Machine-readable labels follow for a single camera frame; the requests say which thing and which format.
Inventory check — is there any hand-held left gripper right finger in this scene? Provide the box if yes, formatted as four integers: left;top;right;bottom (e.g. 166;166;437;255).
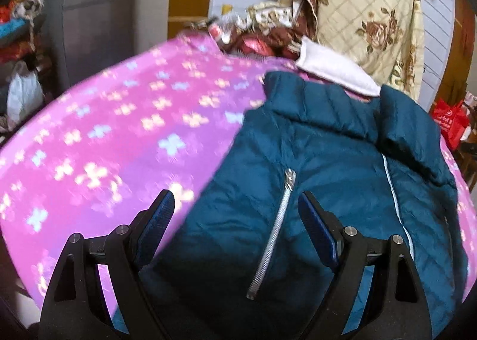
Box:
297;191;433;340

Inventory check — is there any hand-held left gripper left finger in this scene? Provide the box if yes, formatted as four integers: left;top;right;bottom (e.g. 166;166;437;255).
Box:
39;190;176;340

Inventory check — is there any teal down jacket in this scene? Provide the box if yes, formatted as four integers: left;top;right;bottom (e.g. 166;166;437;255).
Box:
112;71;469;340

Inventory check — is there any pile of colourful clothes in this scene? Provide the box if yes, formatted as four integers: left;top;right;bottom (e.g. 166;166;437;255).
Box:
0;0;45;65

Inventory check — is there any pink floral bedsheet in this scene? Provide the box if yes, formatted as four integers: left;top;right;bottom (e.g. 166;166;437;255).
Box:
0;32;477;318

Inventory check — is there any white pillow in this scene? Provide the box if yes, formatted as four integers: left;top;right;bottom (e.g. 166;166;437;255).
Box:
296;36;381;97

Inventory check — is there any red shopping bag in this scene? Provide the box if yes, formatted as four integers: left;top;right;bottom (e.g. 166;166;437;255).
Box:
430;98;471;150

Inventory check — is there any white plastic bag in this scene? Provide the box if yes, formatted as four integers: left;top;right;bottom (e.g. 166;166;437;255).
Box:
7;60;44;132

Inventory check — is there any red patterned packet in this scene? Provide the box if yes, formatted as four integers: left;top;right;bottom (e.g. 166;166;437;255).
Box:
238;32;276;55

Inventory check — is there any grey refrigerator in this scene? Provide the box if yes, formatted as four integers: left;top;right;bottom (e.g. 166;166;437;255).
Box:
43;0;176;89

